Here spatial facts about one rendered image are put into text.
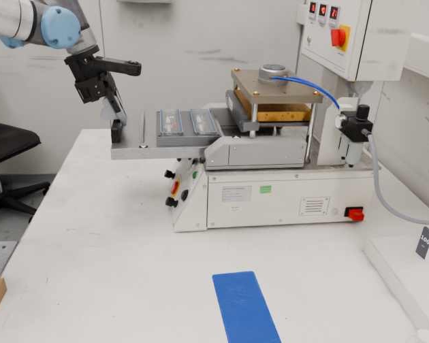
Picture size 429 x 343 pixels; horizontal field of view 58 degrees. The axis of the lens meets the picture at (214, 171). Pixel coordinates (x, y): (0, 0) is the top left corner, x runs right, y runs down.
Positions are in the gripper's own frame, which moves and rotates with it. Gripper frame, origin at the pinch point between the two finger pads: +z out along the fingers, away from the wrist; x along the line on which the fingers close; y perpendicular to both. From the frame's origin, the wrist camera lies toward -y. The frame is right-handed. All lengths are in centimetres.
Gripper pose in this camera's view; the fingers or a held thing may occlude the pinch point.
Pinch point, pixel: (126, 120)
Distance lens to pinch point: 107.2
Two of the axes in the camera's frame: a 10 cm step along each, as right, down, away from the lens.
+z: 3.1, 8.2, 4.8
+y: -9.4, 3.3, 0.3
